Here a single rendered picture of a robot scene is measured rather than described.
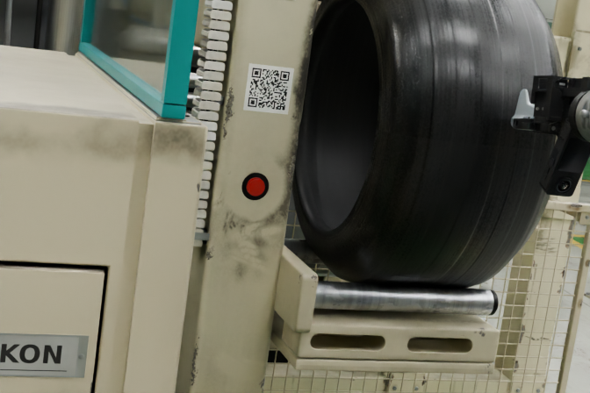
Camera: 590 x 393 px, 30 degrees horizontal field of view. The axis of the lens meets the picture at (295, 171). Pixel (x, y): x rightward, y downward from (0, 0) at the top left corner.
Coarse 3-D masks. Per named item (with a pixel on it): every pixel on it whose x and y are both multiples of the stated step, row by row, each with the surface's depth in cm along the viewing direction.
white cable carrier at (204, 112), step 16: (208, 0) 175; (224, 0) 174; (208, 16) 176; (224, 16) 172; (208, 32) 172; (224, 32) 173; (208, 48) 173; (224, 48) 173; (208, 64) 173; (224, 64) 174; (208, 80) 175; (208, 96) 174; (192, 112) 178; (208, 112) 175; (208, 128) 175; (208, 144) 176; (208, 176) 177
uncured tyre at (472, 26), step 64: (384, 0) 174; (448, 0) 171; (512, 0) 176; (320, 64) 213; (384, 64) 170; (448, 64) 165; (512, 64) 169; (320, 128) 217; (384, 128) 168; (448, 128) 164; (512, 128) 168; (320, 192) 213; (384, 192) 169; (448, 192) 167; (512, 192) 170; (320, 256) 192; (384, 256) 175; (448, 256) 176; (512, 256) 180
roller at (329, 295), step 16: (320, 288) 178; (336, 288) 179; (352, 288) 180; (368, 288) 181; (384, 288) 182; (400, 288) 183; (416, 288) 184; (432, 288) 185; (448, 288) 186; (464, 288) 188; (320, 304) 178; (336, 304) 179; (352, 304) 179; (368, 304) 180; (384, 304) 181; (400, 304) 182; (416, 304) 183; (432, 304) 184; (448, 304) 185; (464, 304) 186; (480, 304) 187; (496, 304) 188
